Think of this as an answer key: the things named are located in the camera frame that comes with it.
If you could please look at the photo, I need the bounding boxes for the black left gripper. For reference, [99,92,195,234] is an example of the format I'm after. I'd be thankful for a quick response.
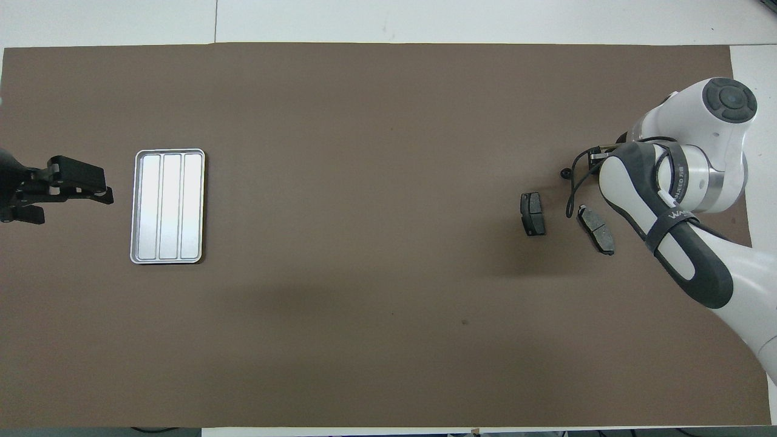
[0,147,115,225]

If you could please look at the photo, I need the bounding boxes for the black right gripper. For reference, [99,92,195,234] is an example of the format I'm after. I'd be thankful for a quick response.
[586,143,626,163]

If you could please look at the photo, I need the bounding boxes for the silver metal tray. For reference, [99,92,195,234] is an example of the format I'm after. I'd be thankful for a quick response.
[129,148,206,265]

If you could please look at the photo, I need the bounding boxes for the long dark brake pad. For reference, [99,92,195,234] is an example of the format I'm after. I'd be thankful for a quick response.
[576,205,616,257]

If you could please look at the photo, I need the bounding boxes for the short dark brake pad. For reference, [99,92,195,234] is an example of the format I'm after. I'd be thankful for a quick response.
[520,192,546,237]

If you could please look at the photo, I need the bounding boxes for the brown table mat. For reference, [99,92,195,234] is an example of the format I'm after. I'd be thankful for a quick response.
[0,42,773,429]

